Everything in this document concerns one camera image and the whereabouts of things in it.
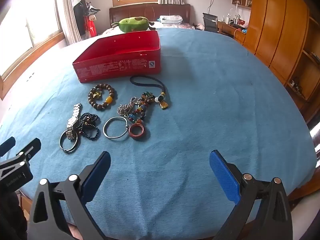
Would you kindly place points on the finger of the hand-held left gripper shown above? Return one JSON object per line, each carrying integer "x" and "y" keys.
{"x": 7, "y": 146}
{"x": 31, "y": 148}

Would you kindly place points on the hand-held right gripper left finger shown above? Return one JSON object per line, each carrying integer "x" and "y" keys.
{"x": 97, "y": 177}

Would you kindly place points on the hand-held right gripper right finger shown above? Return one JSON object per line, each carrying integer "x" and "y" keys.
{"x": 225, "y": 177}

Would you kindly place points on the silver wrist watch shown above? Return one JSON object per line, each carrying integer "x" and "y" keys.
{"x": 72, "y": 122}

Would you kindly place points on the red plastic box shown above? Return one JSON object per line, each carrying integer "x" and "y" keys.
{"x": 112, "y": 67}

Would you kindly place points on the thin silver bangle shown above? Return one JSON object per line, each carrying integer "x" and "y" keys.
{"x": 113, "y": 137}

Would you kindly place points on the blue blanket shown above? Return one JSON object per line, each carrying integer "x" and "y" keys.
{"x": 200, "y": 105}

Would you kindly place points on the large wooden framed window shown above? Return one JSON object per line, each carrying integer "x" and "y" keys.
{"x": 30, "y": 30}

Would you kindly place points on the coat rack with clothes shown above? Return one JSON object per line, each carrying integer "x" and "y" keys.
{"x": 86, "y": 22}

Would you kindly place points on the white side curtain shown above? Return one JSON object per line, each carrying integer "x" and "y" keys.
{"x": 70, "y": 12}

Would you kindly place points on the wooden desk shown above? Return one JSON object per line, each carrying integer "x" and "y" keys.
{"x": 232, "y": 31}

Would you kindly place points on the pink soft toy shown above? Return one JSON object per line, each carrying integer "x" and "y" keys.
{"x": 200, "y": 26}

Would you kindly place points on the wooden wardrobe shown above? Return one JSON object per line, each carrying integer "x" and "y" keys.
{"x": 275, "y": 30}

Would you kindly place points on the black office chair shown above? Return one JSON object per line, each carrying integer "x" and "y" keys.
{"x": 209, "y": 22}

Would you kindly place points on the green avocado plush toy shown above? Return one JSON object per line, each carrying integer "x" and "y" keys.
{"x": 132, "y": 24}

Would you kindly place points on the folded towels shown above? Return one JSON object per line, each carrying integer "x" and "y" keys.
{"x": 170, "y": 19}

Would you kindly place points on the dark wooden headboard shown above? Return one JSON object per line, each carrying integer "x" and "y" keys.
{"x": 175, "y": 11}

